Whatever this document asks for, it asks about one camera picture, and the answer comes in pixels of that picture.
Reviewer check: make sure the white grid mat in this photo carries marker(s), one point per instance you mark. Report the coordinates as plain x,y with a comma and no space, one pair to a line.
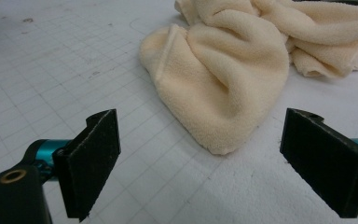
43,81

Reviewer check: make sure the beige towel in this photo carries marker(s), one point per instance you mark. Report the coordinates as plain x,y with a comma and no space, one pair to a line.
223,77

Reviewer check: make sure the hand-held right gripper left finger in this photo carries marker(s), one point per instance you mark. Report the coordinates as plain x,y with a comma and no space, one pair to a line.
88,168

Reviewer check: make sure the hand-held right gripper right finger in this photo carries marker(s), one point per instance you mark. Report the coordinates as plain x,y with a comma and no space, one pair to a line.
329,168

